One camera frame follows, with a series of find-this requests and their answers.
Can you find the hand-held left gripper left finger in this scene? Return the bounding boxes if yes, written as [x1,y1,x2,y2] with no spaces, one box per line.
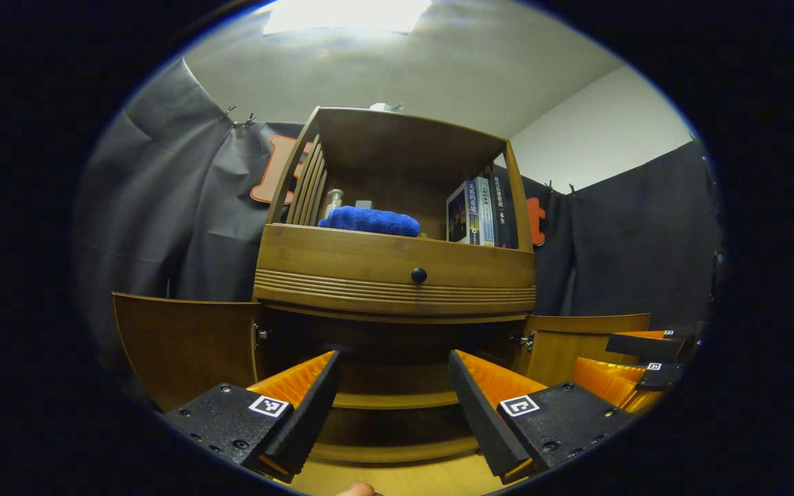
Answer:
[161,350,343,483]

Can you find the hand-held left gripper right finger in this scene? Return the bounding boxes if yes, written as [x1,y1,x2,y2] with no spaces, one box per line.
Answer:
[447,349,636,485]

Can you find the wooden double-door shoe cabinet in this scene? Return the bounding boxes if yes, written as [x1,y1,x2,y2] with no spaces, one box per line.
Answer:
[111,105,651,464]

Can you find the wooden ribbed drawer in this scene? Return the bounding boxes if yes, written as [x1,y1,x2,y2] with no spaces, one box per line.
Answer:
[254,223,538,318]

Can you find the dark blue cover book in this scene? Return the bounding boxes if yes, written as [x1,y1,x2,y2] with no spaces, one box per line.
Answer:
[446,180,484,245]

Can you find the blue fluffy towel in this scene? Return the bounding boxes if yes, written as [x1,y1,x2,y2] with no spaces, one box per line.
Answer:
[318,205,420,238]

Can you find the grey spine book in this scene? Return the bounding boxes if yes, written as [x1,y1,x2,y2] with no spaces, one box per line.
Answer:
[473,176,498,247]

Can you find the black backdrop cloth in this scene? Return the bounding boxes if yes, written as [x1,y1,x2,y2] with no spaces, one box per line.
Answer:
[74,59,722,386]

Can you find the ceiling light panel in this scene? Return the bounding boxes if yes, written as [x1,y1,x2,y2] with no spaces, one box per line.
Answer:
[263,0,432,35]

